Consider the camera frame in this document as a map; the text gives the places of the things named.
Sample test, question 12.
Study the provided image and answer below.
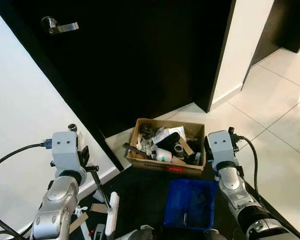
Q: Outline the black floor mat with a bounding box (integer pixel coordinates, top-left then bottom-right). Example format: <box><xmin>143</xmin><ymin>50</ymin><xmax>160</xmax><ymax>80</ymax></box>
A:
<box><xmin>70</xmin><ymin>162</ymin><xmax>300</xmax><ymax>240</ymax></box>

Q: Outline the brown cardboard strip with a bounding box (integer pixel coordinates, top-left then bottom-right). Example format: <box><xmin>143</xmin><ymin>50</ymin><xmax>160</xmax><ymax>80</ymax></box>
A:
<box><xmin>178</xmin><ymin>137</ymin><xmax>195</xmax><ymax>157</ymax></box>

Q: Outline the crumpled white paper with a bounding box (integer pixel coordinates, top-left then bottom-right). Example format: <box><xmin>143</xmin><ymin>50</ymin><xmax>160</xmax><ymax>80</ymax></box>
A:
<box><xmin>152</xmin><ymin>125</ymin><xmax>187</xmax><ymax>147</ymax></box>

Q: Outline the black rounded object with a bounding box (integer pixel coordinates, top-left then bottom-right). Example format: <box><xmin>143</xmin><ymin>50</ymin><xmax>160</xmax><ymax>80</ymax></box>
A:
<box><xmin>154</xmin><ymin>132</ymin><xmax>181</xmax><ymax>152</ymax></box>

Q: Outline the white bottle with green label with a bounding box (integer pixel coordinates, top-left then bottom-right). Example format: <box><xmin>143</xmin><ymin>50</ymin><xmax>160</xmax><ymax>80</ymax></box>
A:
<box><xmin>152</xmin><ymin>147</ymin><xmax>174</xmax><ymax>164</ymax></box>

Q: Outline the small brown cardboard scrap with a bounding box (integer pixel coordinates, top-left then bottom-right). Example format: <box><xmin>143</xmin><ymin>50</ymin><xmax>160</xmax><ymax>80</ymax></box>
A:
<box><xmin>89</xmin><ymin>202</ymin><xmax>109</xmax><ymax>215</ymax></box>

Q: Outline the white plastic scrap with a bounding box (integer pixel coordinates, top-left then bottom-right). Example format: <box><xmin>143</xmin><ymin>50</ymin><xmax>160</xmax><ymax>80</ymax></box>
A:
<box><xmin>74</xmin><ymin>204</ymin><xmax>89</xmax><ymax>217</ymax></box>

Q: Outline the brown cardboard box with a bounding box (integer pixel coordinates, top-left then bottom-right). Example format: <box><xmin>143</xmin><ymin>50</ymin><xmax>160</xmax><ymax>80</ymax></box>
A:
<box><xmin>124</xmin><ymin>118</ymin><xmax>207</xmax><ymax>178</ymax></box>

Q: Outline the blue plastic dustpan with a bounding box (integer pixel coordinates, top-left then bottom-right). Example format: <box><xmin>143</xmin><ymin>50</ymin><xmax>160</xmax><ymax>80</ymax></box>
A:
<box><xmin>163</xmin><ymin>178</ymin><xmax>217</xmax><ymax>231</ymax></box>

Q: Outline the long brown cardboard scrap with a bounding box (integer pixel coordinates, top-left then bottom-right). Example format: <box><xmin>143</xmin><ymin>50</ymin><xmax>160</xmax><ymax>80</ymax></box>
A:
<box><xmin>69</xmin><ymin>212</ymin><xmax>90</xmax><ymax>234</ymax></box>

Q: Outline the grey robot leg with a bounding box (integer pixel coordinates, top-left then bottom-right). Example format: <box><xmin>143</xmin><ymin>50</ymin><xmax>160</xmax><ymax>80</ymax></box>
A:
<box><xmin>114</xmin><ymin>224</ymin><xmax>157</xmax><ymax>240</ymax></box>

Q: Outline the black wooden door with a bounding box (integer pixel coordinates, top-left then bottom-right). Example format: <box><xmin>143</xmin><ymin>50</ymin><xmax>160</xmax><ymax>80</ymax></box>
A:
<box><xmin>0</xmin><ymin>0</ymin><xmax>237</xmax><ymax>173</ymax></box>

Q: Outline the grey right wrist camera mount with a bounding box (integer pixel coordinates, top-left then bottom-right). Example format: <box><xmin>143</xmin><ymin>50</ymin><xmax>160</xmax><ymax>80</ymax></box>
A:
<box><xmin>207</xmin><ymin>130</ymin><xmax>240</xmax><ymax>166</ymax></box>

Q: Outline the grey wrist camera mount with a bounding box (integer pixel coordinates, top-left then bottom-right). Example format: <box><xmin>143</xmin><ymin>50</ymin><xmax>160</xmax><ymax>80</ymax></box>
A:
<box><xmin>207</xmin><ymin>130</ymin><xmax>240</xmax><ymax>166</ymax></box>
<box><xmin>50</xmin><ymin>130</ymin><xmax>89</xmax><ymax>174</ymax></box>

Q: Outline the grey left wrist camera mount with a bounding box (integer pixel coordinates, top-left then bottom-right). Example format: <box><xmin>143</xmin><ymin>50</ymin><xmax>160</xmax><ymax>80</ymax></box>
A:
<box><xmin>50</xmin><ymin>130</ymin><xmax>89</xmax><ymax>174</ymax></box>

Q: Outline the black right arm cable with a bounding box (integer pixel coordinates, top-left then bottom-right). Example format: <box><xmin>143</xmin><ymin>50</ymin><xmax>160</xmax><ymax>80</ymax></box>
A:
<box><xmin>229</xmin><ymin>127</ymin><xmax>262</xmax><ymax>203</ymax></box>

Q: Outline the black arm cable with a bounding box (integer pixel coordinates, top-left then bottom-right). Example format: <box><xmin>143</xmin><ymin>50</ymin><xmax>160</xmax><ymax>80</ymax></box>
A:
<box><xmin>229</xmin><ymin>127</ymin><xmax>262</xmax><ymax>203</ymax></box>
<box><xmin>0</xmin><ymin>141</ymin><xmax>54</xmax><ymax>240</ymax></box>

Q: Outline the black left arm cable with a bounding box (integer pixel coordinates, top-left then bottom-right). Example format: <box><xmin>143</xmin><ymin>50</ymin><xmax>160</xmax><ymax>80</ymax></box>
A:
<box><xmin>0</xmin><ymin>141</ymin><xmax>54</xmax><ymax>240</ymax></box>

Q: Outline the silver lever door handle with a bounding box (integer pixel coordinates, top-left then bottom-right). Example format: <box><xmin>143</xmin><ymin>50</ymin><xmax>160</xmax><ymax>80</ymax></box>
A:
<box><xmin>41</xmin><ymin>16</ymin><xmax>80</xmax><ymax>36</ymax></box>

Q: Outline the dark door frame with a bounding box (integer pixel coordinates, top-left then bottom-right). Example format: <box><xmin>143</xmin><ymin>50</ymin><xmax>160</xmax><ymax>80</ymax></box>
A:
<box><xmin>249</xmin><ymin>0</ymin><xmax>300</xmax><ymax>67</ymax></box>

